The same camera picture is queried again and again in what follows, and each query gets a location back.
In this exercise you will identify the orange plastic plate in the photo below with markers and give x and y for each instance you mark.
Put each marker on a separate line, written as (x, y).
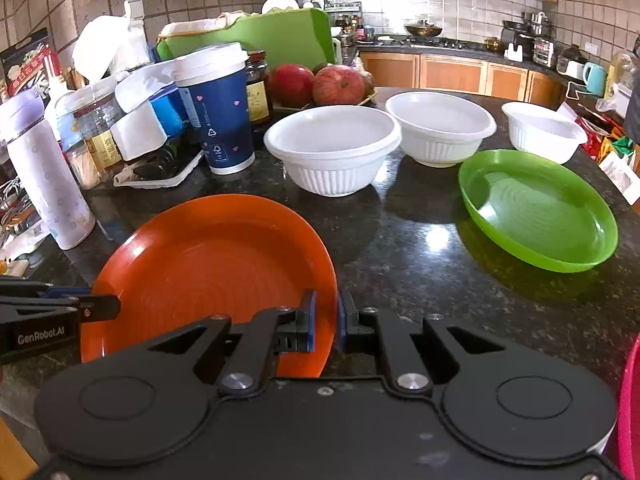
(232, 254)

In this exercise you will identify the blue paper cup white lid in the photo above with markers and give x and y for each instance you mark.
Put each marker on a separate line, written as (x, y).
(212, 82)

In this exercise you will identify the teal mug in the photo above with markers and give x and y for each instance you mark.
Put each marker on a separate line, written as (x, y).
(594, 78)

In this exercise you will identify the black wok on stove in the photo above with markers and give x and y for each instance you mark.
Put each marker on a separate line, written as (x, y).
(423, 30)

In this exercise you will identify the red apple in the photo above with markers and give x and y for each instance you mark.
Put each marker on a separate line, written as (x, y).
(338, 85)
(290, 85)

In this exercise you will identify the dark jar red lid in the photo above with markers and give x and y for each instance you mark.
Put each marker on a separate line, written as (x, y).
(259, 104)

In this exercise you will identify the magenta plastic plate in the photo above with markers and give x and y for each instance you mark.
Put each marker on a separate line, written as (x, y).
(628, 432)

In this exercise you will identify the white plastic bowl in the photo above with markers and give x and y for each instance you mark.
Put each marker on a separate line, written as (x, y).
(336, 150)
(439, 130)
(543, 132)

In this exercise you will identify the white patterned thermos bottle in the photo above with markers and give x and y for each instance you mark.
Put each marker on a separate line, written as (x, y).
(44, 173)

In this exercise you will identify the red apple left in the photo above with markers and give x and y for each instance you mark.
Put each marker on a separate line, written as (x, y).
(290, 85)

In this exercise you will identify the green cutting board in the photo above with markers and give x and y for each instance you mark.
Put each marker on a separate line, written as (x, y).
(299, 36)

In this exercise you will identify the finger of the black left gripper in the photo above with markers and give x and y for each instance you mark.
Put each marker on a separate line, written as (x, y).
(21, 299)

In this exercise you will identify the green plastic plate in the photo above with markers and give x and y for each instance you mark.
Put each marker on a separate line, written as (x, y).
(538, 211)

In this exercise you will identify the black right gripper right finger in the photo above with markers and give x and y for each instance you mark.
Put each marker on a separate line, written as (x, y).
(405, 350)

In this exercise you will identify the red apple right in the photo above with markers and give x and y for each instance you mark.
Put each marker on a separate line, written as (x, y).
(338, 85)

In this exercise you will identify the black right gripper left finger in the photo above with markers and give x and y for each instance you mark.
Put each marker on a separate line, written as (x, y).
(245, 356)

